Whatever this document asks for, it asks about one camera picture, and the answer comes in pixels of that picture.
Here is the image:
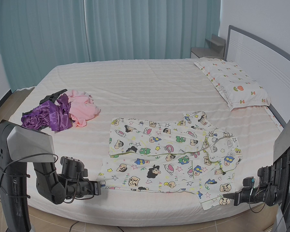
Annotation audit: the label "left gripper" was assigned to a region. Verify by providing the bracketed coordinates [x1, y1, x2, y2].
[80, 180, 107, 198]

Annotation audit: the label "black garment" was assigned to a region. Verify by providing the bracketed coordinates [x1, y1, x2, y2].
[21, 89, 68, 130]

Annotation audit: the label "white printed pillow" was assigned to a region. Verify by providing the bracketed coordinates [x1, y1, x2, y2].
[262, 105, 284, 132]
[194, 58, 271, 112]

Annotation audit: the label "white printed pyjama top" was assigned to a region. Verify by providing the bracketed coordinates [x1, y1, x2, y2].
[98, 110, 242, 211]

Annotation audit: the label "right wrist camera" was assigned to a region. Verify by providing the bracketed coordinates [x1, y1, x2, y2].
[242, 177, 255, 188]

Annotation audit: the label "pink garment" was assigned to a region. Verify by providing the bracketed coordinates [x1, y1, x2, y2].
[60, 89, 101, 128]

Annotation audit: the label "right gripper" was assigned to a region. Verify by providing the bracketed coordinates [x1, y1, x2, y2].
[222, 189, 256, 206]

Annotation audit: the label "blue-green curtain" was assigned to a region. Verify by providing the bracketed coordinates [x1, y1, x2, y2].
[0, 0, 90, 94]
[85, 0, 220, 63]

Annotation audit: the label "bed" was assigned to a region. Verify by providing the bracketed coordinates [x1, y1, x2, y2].
[0, 24, 290, 232]

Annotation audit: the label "grey bedside table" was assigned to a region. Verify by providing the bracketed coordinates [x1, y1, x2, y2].
[190, 34, 226, 59]

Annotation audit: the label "purple satin garment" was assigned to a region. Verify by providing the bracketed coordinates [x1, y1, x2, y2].
[21, 94, 74, 132]

